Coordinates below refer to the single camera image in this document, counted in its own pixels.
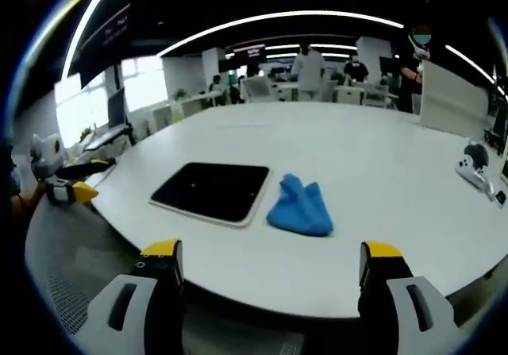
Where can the white background office chair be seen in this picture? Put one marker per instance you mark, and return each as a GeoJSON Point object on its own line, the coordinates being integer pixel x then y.
{"type": "Point", "coordinates": [258, 89]}

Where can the black computer monitor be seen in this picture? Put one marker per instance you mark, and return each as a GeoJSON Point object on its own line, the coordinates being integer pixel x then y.
{"type": "Point", "coordinates": [117, 109]}

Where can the dark hanging display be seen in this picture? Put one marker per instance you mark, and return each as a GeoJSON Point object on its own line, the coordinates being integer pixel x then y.
{"type": "Point", "coordinates": [105, 41]}

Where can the green potted plant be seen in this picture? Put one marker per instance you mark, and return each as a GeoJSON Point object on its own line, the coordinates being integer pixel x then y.
{"type": "Point", "coordinates": [179, 95]}

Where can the long curved ceiling light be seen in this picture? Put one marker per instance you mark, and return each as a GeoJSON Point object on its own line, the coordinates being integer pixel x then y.
{"type": "Point", "coordinates": [285, 15]}

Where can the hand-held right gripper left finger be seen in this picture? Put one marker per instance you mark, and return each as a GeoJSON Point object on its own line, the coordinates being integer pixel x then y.
{"type": "Point", "coordinates": [131, 315]}

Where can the white mesh office chair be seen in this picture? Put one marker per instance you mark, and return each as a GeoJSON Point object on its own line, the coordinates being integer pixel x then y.
{"type": "Point", "coordinates": [71, 251]}

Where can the straight ceiling light strip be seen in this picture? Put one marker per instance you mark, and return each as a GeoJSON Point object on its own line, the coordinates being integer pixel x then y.
{"type": "Point", "coordinates": [85, 25]}
{"type": "Point", "coordinates": [470, 62]}

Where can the blue cleaning cloth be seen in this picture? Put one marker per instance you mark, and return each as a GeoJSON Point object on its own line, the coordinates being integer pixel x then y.
{"type": "Point", "coordinates": [297, 212]}

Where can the white office desk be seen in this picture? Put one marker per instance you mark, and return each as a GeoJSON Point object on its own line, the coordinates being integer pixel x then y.
{"type": "Point", "coordinates": [186, 110]}

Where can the white and black device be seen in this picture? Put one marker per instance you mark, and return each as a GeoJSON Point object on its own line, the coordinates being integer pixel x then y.
{"type": "Point", "coordinates": [472, 164]}

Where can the person's left hand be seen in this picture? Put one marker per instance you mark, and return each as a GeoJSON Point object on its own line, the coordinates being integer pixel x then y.
{"type": "Point", "coordinates": [29, 200]}

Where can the white partition board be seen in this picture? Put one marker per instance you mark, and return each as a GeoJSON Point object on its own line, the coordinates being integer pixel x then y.
{"type": "Point", "coordinates": [452, 101]}

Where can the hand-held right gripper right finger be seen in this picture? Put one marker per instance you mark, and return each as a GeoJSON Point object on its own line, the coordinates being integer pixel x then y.
{"type": "Point", "coordinates": [401, 315]}

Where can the red wall screen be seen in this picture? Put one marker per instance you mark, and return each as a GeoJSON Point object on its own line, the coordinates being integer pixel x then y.
{"type": "Point", "coordinates": [249, 54]}

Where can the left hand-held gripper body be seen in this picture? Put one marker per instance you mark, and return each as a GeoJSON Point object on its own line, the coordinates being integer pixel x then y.
{"type": "Point", "coordinates": [47, 156]}

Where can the small black box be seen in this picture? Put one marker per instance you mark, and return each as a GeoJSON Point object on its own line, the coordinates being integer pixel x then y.
{"type": "Point", "coordinates": [501, 197]}

